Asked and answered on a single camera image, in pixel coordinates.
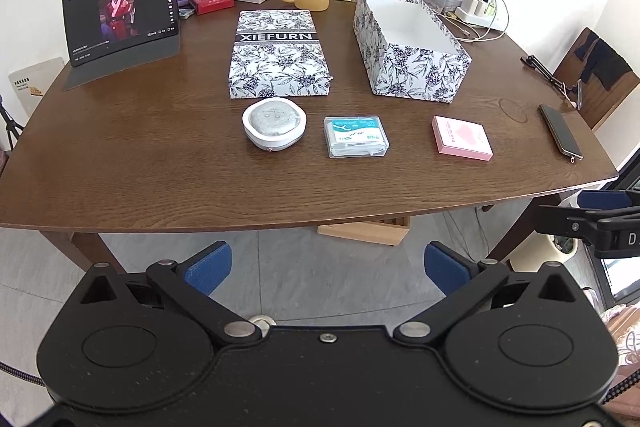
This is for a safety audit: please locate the black braided cable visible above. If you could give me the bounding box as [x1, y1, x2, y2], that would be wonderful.
[0, 360, 47, 389]

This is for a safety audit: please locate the pink sticky note pad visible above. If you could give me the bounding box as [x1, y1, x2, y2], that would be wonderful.
[432, 116, 494, 161]

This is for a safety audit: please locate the red small box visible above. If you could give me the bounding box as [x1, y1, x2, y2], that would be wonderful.
[189, 0, 234, 15]

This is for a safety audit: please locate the white power strip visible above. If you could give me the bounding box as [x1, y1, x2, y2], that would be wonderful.
[454, 0, 497, 28]

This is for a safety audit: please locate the clear floss pick box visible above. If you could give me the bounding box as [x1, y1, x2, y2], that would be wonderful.
[324, 116, 390, 159]

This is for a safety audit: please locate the floral open storage box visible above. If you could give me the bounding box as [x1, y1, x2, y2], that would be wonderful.
[354, 0, 472, 104]

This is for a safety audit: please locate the black tablet with cover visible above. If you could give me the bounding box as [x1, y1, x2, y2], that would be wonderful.
[62, 0, 180, 90]

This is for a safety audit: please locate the black smartphone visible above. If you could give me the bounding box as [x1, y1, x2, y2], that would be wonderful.
[538, 104, 582, 164]

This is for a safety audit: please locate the floral box lid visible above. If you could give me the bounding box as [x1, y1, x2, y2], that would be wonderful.
[228, 9, 332, 100]

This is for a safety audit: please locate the wooden chair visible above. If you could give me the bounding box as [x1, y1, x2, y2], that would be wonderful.
[554, 27, 639, 131]

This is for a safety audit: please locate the round white case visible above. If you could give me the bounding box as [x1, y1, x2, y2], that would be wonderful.
[242, 98, 307, 152]

